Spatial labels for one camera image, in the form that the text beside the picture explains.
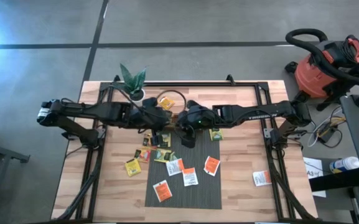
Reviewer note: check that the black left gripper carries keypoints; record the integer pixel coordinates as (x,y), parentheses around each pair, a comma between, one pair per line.
(151,116)

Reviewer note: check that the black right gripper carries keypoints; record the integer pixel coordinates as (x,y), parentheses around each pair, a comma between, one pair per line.
(198,116)

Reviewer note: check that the green yellow tea packet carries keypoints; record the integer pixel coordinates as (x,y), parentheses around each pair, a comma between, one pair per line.
(173,156)
(167,140)
(216,134)
(162,155)

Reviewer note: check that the orange white tea packet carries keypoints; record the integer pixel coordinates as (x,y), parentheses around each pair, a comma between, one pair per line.
(175,167)
(162,191)
(211,165)
(190,176)
(262,178)

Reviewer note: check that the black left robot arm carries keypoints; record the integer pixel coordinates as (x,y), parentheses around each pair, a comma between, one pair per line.
(89,109)

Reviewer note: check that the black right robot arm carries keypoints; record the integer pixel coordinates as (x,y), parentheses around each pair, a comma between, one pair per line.
(254,113)

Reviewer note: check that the orange red tea packet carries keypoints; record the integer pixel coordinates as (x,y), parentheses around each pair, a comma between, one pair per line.
(143,154)

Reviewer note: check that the grey woven placemat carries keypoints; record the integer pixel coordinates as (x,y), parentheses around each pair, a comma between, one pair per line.
(198,193)

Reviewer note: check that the snake plant in white pot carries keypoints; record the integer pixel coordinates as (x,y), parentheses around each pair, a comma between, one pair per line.
(132,82)

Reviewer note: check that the white paper sheet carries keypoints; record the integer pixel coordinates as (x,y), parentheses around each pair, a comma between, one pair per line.
(311,165)

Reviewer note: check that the black power adapter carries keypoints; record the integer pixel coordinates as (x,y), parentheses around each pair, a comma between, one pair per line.
(325,134)

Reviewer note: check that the orange black shop vacuum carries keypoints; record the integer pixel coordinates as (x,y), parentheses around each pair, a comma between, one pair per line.
(313,77)

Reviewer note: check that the black metal stand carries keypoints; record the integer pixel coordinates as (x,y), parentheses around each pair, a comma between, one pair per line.
(5,153)

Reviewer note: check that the black bar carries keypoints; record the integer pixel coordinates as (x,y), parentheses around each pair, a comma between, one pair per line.
(338,180)

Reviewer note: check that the white blue wipes canister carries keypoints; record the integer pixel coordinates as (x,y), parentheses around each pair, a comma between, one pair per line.
(345,164)

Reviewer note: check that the black metal rig frame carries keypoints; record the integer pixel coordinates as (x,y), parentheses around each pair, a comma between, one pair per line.
(191,83)

